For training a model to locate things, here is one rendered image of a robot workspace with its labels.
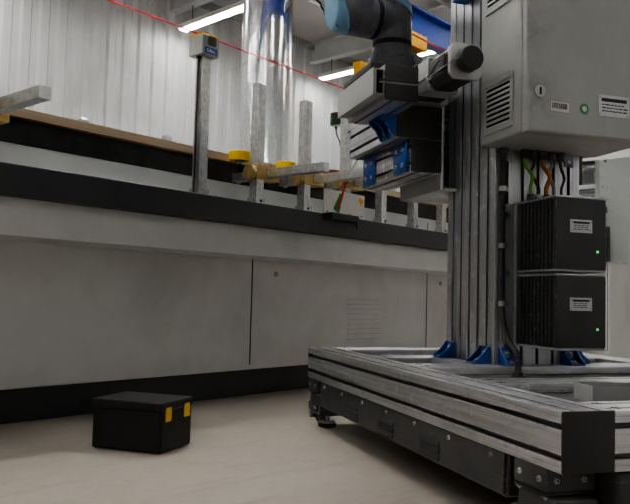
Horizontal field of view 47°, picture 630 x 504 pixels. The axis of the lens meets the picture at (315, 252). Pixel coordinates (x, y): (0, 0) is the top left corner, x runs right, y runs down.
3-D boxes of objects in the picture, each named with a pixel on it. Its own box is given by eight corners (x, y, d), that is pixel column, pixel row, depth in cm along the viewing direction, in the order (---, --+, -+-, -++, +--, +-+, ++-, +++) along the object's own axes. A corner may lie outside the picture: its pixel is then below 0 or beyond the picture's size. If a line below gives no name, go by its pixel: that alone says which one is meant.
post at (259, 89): (262, 218, 255) (266, 83, 258) (255, 217, 253) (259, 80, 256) (255, 218, 258) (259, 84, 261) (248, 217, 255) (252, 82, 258)
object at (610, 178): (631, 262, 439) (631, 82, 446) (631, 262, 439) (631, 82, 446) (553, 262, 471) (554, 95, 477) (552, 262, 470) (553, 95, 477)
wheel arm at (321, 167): (329, 174, 242) (330, 161, 242) (323, 173, 240) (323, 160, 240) (238, 185, 270) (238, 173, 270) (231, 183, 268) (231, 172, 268)
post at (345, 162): (350, 230, 293) (352, 112, 296) (344, 229, 291) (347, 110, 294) (343, 230, 296) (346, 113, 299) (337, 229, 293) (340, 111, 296)
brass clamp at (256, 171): (280, 182, 261) (281, 168, 261) (253, 177, 251) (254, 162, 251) (268, 184, 265) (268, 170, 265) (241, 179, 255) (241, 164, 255)
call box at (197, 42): (218, 60, 239) (219, 37, 239) (202, 55, 233) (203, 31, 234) (204, 64, 243) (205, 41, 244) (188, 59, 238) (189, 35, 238)
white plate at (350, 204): (364, 220, 299) (365, 196, 300) (324, 213, 280) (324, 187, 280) (363, 220, 300) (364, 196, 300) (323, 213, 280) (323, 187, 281)
